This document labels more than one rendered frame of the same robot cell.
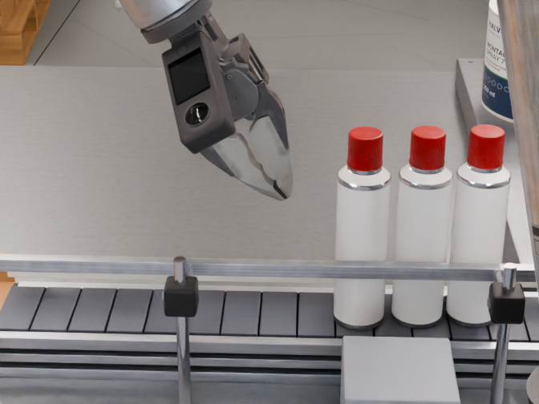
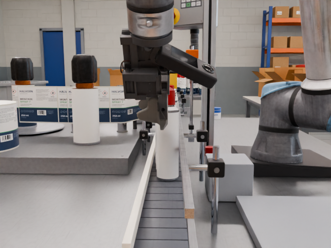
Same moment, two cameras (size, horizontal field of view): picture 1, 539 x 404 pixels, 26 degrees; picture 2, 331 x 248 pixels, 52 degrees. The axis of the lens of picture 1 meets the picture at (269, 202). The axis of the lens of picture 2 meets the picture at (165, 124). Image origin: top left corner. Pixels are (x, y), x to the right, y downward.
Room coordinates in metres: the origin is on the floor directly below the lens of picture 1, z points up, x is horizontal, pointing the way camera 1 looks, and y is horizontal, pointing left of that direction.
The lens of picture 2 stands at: (1.03, 0.68, 1.13)
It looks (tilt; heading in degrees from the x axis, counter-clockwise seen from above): 9 degrees down; 269
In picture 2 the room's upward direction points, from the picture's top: straight up
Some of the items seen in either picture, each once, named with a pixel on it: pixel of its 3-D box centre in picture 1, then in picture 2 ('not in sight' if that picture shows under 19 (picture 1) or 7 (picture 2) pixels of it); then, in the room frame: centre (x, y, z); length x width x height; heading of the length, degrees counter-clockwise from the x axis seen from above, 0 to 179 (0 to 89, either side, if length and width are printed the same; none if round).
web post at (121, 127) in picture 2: not in sight; (121, 108); (1.18, -0.69, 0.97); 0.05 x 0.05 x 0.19
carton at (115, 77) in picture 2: not in sight; (119, 77); (1.82, -6.11, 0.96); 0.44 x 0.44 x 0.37; 84
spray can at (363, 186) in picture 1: (362, 228); (167, 134); (1.01, -0.09, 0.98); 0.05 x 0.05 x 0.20
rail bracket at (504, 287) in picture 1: (497, 329); (193, 151); (0.94, -0.22, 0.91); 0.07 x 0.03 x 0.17; 178
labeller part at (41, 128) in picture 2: not in sight; (25, 128); (1.59, -0.75, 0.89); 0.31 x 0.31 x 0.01
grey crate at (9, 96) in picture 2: not in sight; (16, 94); (2.33, -2.45, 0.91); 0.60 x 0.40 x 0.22; 90
